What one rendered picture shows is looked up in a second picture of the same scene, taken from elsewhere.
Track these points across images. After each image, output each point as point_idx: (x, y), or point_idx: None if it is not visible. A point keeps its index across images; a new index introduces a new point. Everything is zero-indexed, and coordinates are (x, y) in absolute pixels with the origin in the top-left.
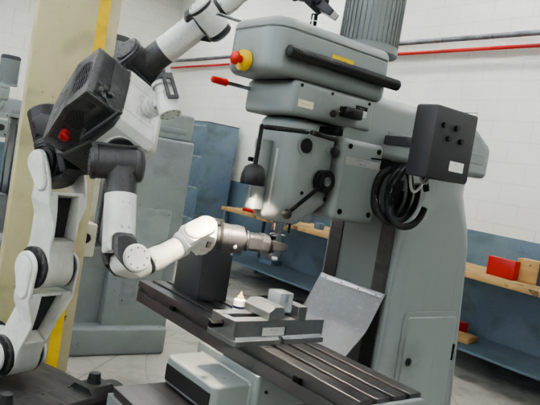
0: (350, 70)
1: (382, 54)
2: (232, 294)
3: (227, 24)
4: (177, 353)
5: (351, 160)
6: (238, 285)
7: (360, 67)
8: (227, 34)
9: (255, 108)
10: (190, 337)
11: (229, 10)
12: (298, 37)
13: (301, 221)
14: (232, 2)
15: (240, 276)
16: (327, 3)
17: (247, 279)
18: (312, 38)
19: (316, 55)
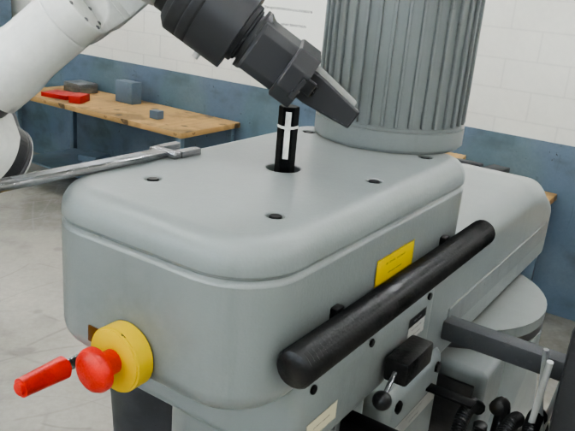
0: (424, 292)
1: (458, 176)
2: (54, 223)
3: (20, 142)
4: (1, 385)
5: (398, 429)
6: (57, 202)
7: (437, 263)
8: (26, 170)
9: (158, 396)
10: (14, 341)
11: (18, 104)
12: (305, 291)
13: (128, 103)
14: (24, 82)
15: (56, 180)
16: (338, 93)
17: (66, 185)
18: (338, 262)
19: (362, 332)
